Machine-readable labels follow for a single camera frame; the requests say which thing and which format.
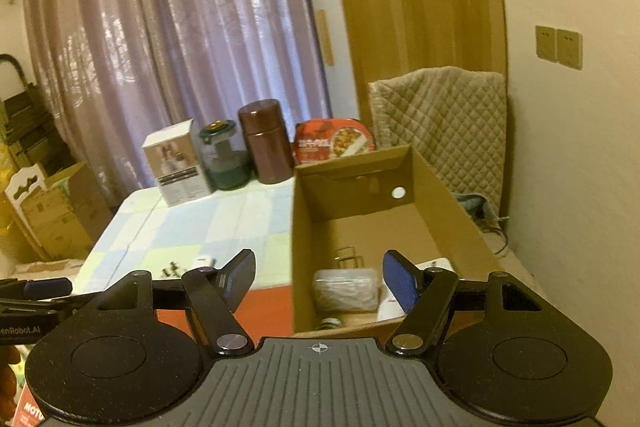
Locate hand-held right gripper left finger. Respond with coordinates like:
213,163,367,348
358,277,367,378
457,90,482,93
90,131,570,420
65,249,257,355

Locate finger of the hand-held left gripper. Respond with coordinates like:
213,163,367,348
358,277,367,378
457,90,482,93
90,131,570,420
0,293,106,317
0,277,72,301

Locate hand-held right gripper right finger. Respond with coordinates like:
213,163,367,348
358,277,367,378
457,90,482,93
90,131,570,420
382,251,566,356

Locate white plastic tray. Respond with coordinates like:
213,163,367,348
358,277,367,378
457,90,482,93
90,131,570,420
376,259,457,323

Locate brown cardboard box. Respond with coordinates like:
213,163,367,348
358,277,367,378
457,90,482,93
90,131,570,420
291,145,504,339

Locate person's left hand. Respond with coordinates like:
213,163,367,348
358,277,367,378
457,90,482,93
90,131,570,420
0,346,26,414

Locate clear plastic wrapped packet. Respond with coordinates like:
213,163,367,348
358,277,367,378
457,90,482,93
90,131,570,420
313,267,379,312

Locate pastel checkered tablecloth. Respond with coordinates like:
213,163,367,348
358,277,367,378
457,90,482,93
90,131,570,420
74,181,297,294

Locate brown storage carton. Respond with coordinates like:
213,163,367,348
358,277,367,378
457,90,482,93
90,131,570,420
5,161,114,261

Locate white scalloped board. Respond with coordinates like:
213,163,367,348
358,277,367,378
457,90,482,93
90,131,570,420
4,164,50,205

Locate white product box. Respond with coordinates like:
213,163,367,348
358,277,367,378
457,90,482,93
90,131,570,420
141,119,214,207

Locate brown cylindrical canister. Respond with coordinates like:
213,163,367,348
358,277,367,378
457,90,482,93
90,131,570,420
237,99,295,184

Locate beige quilted chair cover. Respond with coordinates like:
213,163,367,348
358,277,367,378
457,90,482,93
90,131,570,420
367,66,507,222

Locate red food package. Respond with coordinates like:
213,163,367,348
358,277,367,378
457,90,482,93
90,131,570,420
292,117,379,166

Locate black folding hand truck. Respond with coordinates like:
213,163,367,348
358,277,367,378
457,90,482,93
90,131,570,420
0,54,77,175

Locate purple curtain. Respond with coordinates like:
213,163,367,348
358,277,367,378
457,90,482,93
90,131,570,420
21,0,335,195

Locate metal wire clip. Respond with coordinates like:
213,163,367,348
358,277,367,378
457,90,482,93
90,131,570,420
334,247,364,270

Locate grey cable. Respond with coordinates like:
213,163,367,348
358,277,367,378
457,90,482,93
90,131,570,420
452,192,512,259

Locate wooden wall strip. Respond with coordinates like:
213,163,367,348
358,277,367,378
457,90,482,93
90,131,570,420
315,10,335,67

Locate beige wall switch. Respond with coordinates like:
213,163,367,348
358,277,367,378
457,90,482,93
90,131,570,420
556,29,584,70
535,25,558,64

